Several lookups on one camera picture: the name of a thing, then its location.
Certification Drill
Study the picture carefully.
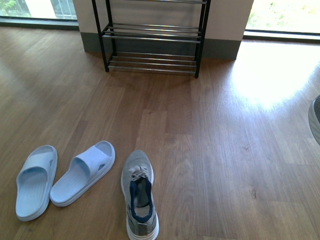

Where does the light blue slipper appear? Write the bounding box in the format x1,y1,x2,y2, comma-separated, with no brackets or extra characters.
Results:
50,140,116,207
15,145,58,222

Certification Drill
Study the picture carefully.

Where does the grey knit sneaker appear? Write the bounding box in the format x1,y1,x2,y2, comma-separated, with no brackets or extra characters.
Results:
308,95,320,144
120,150,160,240

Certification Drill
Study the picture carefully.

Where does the black metal shoe rack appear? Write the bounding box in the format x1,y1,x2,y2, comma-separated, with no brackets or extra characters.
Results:
91,0,211,78

